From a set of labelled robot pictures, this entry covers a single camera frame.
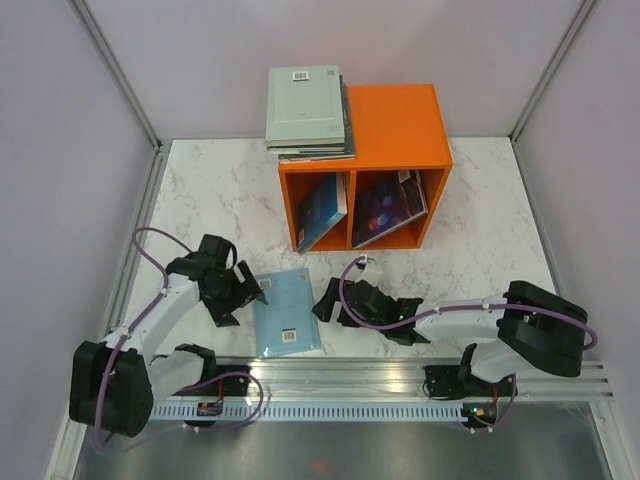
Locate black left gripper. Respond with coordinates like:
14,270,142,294
203,261,266,327

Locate light blue book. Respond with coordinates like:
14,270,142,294
253,268,321,359

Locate teal ocean cover book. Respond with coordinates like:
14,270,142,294
297,172,348,254

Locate dark galaxy cover book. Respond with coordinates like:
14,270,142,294
352,170,428,249

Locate black cover book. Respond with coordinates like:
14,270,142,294
267,75,356,161

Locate Alice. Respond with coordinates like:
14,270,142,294
277,76,356,162

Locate grey-green book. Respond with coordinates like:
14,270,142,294
265,65,345,147

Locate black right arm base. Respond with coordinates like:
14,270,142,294
422,365,468,401

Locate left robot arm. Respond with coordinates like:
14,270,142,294
69,234,267,448

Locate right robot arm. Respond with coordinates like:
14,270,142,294
312,278,597,400

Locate orange wooden shelf box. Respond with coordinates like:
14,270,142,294
278,84,453,251

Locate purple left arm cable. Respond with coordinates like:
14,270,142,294
92,227,201,451

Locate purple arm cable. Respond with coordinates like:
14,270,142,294
339,254,599,359
92,227,201,451

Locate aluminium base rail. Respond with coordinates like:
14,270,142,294
47,358,635,479

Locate white slotted cable duct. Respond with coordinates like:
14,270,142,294
150,398,467,423

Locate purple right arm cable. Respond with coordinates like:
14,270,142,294
339,254,599,359

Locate left aluminium frame post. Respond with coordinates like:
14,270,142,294
68,0,162,153

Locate aluminium frame post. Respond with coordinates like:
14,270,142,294
68,0,162,153
509,0,600,144

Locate right aluminium frame post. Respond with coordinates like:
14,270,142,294
509,0,600,144

